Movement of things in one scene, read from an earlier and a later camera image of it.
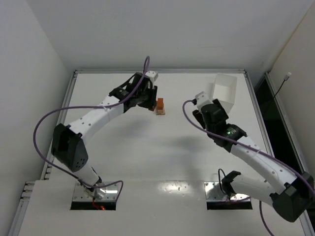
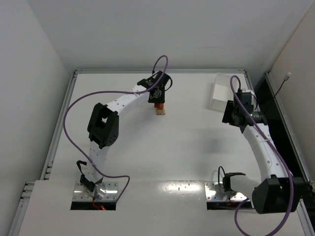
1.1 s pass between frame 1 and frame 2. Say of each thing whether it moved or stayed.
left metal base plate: stayed
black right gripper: moved
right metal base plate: stayed
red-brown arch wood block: stayed
